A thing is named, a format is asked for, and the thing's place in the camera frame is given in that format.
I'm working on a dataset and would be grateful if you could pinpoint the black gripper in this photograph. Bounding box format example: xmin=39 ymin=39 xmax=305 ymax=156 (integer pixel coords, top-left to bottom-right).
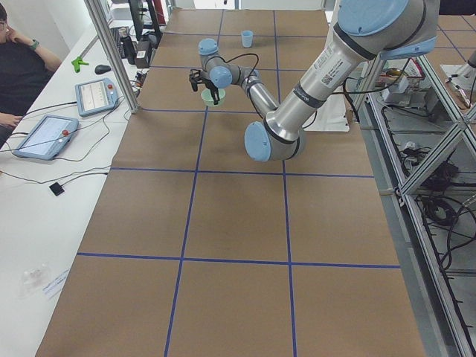
xmin=189 ymin=69 xmax=219 ymax=105

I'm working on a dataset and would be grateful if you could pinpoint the pale green bowl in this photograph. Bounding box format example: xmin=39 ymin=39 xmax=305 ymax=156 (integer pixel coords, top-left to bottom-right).
xmin=201 ymin=89 xmax=226 ymax=107

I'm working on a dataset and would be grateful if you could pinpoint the light blue plastic cup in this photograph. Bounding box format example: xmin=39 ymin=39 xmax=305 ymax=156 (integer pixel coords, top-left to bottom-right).
xmin=241 ymin=30 xmax=254 ymax=48

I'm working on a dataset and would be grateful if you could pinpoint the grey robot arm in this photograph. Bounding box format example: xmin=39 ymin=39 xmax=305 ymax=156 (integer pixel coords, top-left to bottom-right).
xmin=189 ymin=0 xmax=440 ymax=161

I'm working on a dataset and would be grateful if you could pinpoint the black computer mouse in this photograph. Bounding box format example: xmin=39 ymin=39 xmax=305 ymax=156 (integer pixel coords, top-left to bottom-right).
xmin=94 ymin=65 xmax=112 ymax=75

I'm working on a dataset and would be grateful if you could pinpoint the far teach pendant tablet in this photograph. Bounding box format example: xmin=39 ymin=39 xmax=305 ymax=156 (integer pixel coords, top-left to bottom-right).
xmin=74 ymin=78 xmax=119 ymax=118

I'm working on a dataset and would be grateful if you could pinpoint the teach pendant tablet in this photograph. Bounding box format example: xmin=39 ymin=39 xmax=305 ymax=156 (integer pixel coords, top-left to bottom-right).
xmin=13 ymin=115 xmax=79 ymax=161
xmin=74 ymin=78 xmax=119 ymax=118

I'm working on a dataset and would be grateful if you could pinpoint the green plastic clamp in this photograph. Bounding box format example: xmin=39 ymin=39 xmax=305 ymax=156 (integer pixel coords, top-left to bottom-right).
xmin=71 ymin=57 xmax=89 ymax=73

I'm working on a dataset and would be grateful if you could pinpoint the brown paper table mat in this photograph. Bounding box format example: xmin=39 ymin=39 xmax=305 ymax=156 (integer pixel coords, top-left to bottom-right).
xmin=37 ymin=10 xmax=425 ymax=356

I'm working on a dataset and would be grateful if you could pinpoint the near teach pendant tablet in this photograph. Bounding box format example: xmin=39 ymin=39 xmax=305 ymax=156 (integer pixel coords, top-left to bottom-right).
xmin=13 ymin=115 xmax=79 ymax=161

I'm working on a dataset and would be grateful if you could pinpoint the seated person in black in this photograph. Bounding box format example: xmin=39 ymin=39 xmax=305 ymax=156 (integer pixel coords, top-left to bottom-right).
xmin=0 ymin=7 xmax=62 ymax=144

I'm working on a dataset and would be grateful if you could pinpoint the small black square pad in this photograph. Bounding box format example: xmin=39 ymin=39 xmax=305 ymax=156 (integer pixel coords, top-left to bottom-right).
xmin=49 ymin=182 xmax=65 ymax=196

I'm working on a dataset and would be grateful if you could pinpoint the clear plastic bag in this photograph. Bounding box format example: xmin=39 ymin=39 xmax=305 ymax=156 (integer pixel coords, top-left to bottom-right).
xmin=19 ymin=263 xmax=51 ymax=298

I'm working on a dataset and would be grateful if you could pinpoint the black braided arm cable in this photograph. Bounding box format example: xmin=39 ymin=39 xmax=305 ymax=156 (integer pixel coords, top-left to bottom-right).
xmin=221 ymin=53 xmax=261 ymax=112

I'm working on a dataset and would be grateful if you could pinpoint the aluminium frame post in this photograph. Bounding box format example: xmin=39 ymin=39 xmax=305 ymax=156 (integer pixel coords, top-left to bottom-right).
xmin=84 ymin=0 xmax=139 ymax=114

